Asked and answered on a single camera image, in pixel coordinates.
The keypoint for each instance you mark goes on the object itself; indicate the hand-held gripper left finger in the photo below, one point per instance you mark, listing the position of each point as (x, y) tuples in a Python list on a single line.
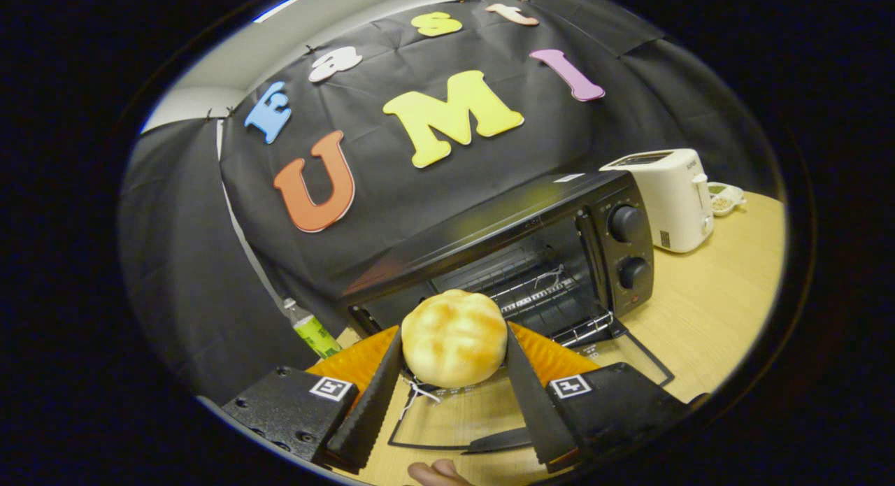
[(367, 409)]

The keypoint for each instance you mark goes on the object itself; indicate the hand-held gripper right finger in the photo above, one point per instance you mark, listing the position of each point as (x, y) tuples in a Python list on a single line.
[(535, 402)]

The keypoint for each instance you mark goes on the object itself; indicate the golden bread bun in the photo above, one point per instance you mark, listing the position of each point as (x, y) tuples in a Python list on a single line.
[(454, 339)]

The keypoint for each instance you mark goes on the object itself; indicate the black toaster oven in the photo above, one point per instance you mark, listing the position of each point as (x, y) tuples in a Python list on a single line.
[(559, 248)]

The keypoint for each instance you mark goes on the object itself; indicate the white pop-up toaster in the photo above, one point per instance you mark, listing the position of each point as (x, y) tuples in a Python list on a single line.
[(671, 199)]

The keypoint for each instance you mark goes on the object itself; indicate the green label plastic bottle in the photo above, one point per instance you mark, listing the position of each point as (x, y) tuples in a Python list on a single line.
[(316, 332)]

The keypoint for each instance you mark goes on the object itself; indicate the white divided snack dish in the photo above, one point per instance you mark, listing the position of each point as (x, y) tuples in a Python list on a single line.
[(724, 201)]

